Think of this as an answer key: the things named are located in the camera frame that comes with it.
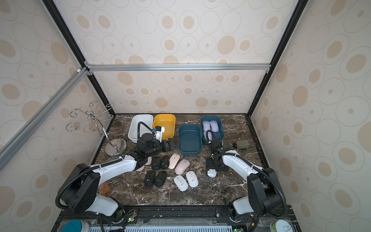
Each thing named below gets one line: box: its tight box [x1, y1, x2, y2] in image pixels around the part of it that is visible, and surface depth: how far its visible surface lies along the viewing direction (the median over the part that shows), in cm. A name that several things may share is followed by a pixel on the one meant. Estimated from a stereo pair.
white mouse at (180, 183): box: [173, 174, 189, 192], surface depth 84 cm
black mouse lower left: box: [144, 170, 156, 188], surface depth 86 cm
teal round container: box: [61, 219, 83, 232], surface depth 66 cm
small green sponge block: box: [236, 139, 250, 149], surface depth 101 cm
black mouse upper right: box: [160, 155, 170, 170], surface depth 91 cm
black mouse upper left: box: [151, 156, 161, 171], surface depth 91 cm
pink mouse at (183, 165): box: [174, 159, 191, 175], surface depth 91 cm
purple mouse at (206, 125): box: [201, 120, 211, 132], surface depth 111 cm
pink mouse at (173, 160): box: [168, 153, 181, 170], surface depth 94 cm
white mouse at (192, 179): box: [185, 170, 200, 189], surface depth 85 cm
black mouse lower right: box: [154, 170, 168, 188], surface depth 86 cm
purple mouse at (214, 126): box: [209, 119, 220, 133], surface depth 111 cm
